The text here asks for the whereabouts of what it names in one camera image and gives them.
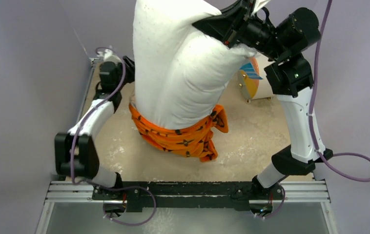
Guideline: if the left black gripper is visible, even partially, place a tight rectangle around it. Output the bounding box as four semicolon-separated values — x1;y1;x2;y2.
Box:
115;56;146;91

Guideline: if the white pillow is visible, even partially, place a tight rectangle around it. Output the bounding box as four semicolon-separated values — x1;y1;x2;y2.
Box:
133;0;257;130

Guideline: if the orange patterned pillowcase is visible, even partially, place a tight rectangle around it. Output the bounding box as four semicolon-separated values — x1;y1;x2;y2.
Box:
129;104;228;162

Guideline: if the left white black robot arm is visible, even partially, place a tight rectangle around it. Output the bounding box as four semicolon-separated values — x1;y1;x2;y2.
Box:
54;55;135;199

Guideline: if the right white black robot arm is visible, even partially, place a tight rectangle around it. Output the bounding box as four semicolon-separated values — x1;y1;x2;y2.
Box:
193;0;334;198

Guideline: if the blue white pillow tag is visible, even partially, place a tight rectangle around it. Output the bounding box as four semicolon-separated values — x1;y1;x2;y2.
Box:
240;62;263;80

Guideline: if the white cylinder with orange face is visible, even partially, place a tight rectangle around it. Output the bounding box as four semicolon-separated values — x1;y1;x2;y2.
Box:
236;55;275;103

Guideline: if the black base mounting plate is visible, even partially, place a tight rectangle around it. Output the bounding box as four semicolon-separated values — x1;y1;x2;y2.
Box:
92;181;284;213

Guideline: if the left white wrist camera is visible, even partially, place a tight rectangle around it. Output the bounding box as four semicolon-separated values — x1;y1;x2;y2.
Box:
103;51;122;64

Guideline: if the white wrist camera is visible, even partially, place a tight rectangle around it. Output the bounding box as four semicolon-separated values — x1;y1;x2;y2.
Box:
251;0;270;15
103;51;122;64

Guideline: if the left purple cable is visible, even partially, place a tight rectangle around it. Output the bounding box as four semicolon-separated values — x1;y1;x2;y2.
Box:
70;47;157;227

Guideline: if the purple cable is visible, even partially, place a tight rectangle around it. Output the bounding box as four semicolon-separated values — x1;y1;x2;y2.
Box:
255;0;370;220
70;47;157;227

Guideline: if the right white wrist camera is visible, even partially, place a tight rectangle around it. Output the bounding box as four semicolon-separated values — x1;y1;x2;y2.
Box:
251;0;270;15

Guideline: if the aluminium rail frame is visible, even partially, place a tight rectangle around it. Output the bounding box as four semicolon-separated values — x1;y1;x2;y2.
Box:
36;58;338;234

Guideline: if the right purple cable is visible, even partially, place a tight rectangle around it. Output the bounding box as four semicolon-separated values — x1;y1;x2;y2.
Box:
255;0;370;220

